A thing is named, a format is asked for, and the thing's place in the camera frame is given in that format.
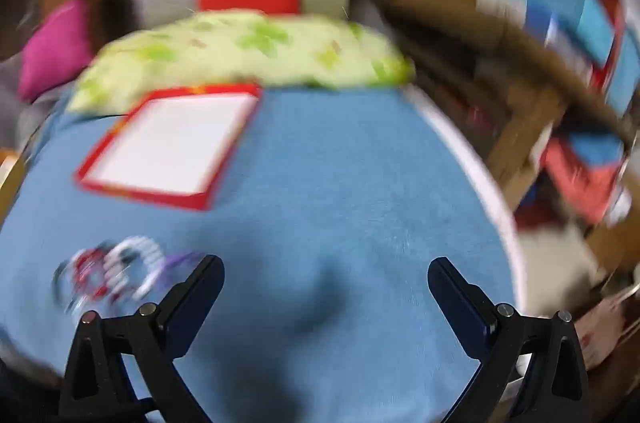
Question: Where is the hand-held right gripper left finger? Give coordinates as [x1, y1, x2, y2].
[59, 254, 226, 423]

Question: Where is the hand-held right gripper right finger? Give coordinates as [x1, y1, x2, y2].
[427, 257, 591, 423]

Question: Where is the white bead bracelet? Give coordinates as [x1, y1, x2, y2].
[107, 237, 165, 299]

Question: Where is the red gift box tray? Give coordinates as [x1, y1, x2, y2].
[75, 84, 263, 211]

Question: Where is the yellow box lid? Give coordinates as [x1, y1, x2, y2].
[0, 156, 25, 224]

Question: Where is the grey cloth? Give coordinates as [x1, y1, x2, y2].
[0, 53, 68, 149]

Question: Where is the green floral pillow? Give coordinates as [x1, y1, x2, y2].
[67, 10, 416, 114]

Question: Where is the pink pillow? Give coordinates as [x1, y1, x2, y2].
[19, 0, 96, 101]

